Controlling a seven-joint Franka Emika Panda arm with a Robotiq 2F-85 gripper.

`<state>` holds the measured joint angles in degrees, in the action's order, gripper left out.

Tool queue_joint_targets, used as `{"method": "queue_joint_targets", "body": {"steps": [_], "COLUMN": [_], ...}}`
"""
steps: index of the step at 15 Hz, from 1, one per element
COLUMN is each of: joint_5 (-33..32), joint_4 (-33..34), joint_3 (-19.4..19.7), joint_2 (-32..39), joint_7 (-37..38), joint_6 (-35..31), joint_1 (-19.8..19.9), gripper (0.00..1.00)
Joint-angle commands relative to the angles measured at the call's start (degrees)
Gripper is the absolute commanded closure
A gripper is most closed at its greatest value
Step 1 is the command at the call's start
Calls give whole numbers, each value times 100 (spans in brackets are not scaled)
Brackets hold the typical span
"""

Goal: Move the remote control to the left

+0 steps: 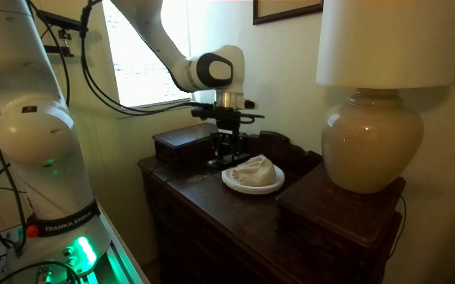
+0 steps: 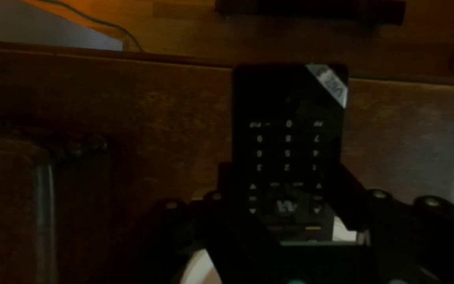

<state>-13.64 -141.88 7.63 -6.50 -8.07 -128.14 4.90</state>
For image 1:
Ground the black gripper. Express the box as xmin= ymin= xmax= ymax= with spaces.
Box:
xmin=210 ymin=116 xmax=251 ymax=169

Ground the white round plate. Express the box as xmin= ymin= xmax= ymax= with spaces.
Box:
xmin=219 ymin=160 xmax=285 ymax=196

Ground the crumpled beige cloth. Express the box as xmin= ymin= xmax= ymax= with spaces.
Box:
xmin=230 ymin=154 xmax=278 ymax=188

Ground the dark flat-lidded wooden box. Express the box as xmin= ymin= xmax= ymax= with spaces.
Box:
xmin=151 ymin=122 xmax=221 ymax=171

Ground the dark wooden dresser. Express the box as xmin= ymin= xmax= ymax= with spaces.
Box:
xmin=135 ymin=130 xmax=407 ymax=284

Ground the bright window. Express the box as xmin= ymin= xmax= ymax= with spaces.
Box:
xmin=99 ymin=0 xmax=216 ymax=109

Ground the beige ceramic lamp base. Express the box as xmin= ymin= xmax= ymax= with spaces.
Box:
xmin=320 ymin=87 xmax=424 ymax=196

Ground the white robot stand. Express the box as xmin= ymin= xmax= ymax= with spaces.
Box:
xmin=0 ymin=203 xmax=151 ymax=284

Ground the white lamp shade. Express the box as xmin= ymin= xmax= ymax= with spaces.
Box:
xmin=314 ymin=0 xmax=455 ymax=92

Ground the red round button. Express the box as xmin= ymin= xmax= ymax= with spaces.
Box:
xmin=23 ymin=223 xmax=41 ymax=240

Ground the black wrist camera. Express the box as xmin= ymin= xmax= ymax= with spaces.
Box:
xmin=189 ymin=100 xmax=265 ymax=127

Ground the dark wooden lamp pedestal box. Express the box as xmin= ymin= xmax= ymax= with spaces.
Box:
xmin=274 ymin=163 xmax=407 ymax=255

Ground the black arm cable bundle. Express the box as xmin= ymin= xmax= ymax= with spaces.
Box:
xmin=77 ymin=0 xmax=208 ymax=119

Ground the dark framed wall picture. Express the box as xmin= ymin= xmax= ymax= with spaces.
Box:
xmin=251 ymin=0 xmax=325 ymax=27

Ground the black lamp cord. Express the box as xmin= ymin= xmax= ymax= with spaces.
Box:
xmin=387 ymin=193 xmax=409 ymax=262

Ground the black camera on wall shelf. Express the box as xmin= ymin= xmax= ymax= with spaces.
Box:
xmin=34 ymin=8 xmax=83 ymax=42

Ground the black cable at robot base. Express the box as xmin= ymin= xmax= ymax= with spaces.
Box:
xmin=0 ymin=103 xmax=28 ymax=259

